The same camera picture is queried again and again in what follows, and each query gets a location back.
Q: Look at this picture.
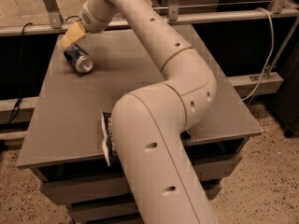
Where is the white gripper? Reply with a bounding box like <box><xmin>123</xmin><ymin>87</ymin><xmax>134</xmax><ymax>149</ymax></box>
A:
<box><xmin>59</xmin><ymin>0</ymin><xmax>116</xmax><ymax>50</ymax></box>

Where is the blue pepsi can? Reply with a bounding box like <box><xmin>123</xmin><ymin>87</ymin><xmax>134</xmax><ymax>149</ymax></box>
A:
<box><xmin>64</xmin><ymin>44</ymin><xmax>93</xmax><ymax>74</ymax></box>

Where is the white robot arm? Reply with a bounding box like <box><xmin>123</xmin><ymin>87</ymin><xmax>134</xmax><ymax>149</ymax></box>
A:
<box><xmin>60</xmin><ymin>0</ymin><xmax>218</xmax><ymax>224</ymax></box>

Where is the grey drawer cabinet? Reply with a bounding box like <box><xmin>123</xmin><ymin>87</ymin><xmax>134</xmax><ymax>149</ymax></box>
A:
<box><xmin>17</xmin><ymin>25</ymin><xmax>262</xmax><ymax>224</ymax></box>

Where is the blue kettle chips bag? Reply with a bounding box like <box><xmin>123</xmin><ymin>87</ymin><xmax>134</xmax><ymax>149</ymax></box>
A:
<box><xmin>101</xmin><ymin>112</ymin><xmax>118</xmax><ymax>166</ymax></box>

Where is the black cable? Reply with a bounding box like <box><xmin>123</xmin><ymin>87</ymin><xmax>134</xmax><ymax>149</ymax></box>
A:
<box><xmin>7</xmin><ymin>22</ymin><xmax>34</xmax><ymax>126</ymax></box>

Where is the metal guard rail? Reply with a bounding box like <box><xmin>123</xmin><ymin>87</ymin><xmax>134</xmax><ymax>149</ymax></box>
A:
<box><xmin>0</xmin><ymin>0</ymin><xmax>299</xmax><ymax>36</ymax></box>

